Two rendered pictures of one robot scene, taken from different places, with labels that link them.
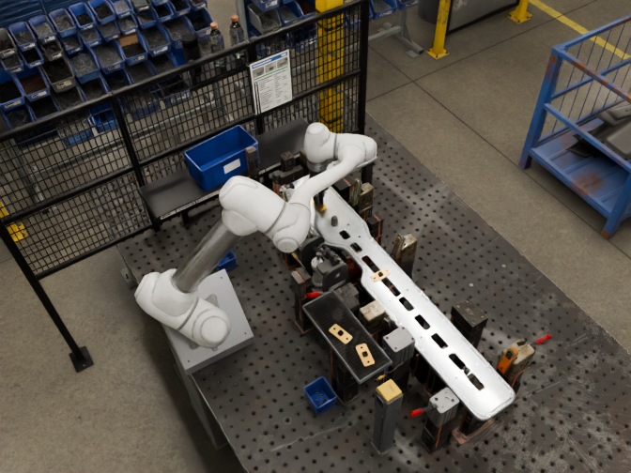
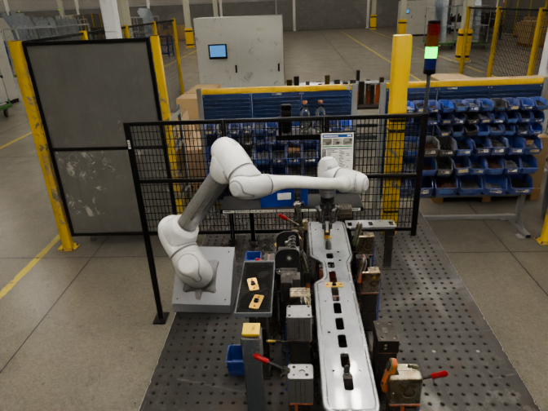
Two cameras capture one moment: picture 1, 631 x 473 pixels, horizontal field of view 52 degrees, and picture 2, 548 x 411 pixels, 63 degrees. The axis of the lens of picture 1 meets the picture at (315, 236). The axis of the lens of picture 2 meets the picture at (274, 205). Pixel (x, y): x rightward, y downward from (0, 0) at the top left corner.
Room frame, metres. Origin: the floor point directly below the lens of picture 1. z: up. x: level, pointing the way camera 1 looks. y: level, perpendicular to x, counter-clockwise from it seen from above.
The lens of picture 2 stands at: (0.01, -1.01, 2.20)
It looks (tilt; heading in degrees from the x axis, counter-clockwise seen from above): 24 degrees down; 34
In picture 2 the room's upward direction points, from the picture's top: 3 degrees counter-clockwise
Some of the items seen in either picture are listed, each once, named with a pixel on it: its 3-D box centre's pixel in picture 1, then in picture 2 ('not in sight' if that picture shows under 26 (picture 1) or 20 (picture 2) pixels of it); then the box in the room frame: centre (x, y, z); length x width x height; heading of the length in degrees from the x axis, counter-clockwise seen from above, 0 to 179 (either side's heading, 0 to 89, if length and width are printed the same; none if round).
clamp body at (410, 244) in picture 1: (403, 265); (369, 299); (1.73, -0.38, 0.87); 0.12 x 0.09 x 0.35; 121
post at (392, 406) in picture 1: (385, 419); (254, 379); (1.00, -0.22, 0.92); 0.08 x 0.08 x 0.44; 31
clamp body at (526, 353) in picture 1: (508, 373); (400, 408); (1.18, -0.72, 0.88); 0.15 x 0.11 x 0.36; 121
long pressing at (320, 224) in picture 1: (384, 278); (336, 288); (1.57, -0.28, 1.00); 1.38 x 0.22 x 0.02; 31
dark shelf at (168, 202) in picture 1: (234, 165); (291, 203); (2.26, 0.37, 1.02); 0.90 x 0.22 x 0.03; 121
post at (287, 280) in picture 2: (350, 329); (288, 315); (1.40, -0.13, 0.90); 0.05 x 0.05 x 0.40; 31
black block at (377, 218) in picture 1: (374, 238); (361, 279); (1.91, -0.27, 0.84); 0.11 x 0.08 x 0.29; 121
